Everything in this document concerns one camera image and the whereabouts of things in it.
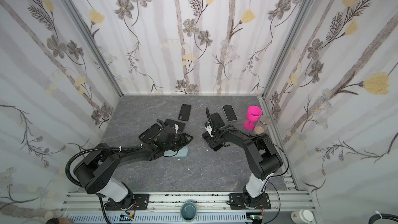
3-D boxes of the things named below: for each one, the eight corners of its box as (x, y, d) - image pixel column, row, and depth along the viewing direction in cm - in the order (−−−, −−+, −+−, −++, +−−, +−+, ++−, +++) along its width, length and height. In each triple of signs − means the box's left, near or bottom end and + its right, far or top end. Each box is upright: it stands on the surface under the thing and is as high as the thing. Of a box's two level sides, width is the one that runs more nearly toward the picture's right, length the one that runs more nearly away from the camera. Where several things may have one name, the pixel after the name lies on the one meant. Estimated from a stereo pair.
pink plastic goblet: (243, 130, 103) (249, 116, 90) (241, 120, 109) (247, 105, 96) (256, 130, 103) (264, 116, 91) (253, 120, 109) (260, 105, 96)
